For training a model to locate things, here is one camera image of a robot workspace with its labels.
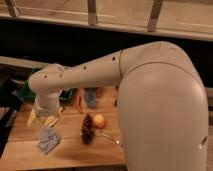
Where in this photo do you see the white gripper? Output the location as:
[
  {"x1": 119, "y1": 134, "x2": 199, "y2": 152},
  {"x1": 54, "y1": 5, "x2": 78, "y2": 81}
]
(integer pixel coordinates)
[{"x1": 27, "y1": 94, "x2": 60, "y2": 127}]

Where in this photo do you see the blue grey towel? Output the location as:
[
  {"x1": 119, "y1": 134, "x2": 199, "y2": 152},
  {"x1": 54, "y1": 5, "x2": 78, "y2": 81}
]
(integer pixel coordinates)
[{"x1": 37, "y1": 126, "x2": 61, "y2": 155}]

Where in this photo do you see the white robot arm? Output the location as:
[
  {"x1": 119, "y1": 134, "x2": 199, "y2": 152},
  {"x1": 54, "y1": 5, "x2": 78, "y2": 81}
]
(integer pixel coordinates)
[{"x1": 29, "y1": 41, "x2": 208, "y2": 171}]

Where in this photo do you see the green plastic tray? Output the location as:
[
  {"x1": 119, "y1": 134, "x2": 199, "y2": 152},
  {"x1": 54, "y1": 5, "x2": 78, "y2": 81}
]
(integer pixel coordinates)
[{"x1": 17, "y1": 68, "x2": 75, "y2": 103}]

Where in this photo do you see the orange carrot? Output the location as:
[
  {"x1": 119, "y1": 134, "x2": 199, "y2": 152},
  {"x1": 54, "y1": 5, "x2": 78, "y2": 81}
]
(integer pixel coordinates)
[{"x1": 75, "y1": 95, "x2": 83, "y2": 113}]

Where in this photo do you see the dark grape bunch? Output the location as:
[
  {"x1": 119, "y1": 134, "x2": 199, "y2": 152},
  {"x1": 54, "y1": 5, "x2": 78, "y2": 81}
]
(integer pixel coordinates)
[{"x1": 81, "y1": 114, "x2": 95, "y2": 145}]

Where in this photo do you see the blue plastic cup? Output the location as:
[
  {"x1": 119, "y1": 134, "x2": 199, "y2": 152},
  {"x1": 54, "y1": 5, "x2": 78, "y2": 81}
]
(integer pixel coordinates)
[{"x1": 84, "y1": 91, "x2": 96, "y2": 108}]

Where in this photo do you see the wooden table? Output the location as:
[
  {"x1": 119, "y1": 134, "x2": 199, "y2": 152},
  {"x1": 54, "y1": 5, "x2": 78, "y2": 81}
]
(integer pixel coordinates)
[{"x1": 0, "y1": 86, "x2": 127, "y2": 171}]

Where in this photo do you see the yellow red apple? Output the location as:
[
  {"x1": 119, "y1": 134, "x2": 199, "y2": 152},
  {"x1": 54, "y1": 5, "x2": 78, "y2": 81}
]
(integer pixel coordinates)
[{"x1": 93, "y1": 114, "x2": 106, "y2": 129}]

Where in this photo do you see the red bowl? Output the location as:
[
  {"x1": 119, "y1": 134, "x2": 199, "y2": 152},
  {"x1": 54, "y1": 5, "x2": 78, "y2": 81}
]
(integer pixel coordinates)
[{"x1": 84, "y1": 87, "x2": 103, "y2": 93}]

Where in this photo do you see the silver fork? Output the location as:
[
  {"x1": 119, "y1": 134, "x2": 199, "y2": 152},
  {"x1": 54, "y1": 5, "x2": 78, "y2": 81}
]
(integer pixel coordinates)
[{"x1": 98, "y1": 130, "x2": 122, "y2": 145}]

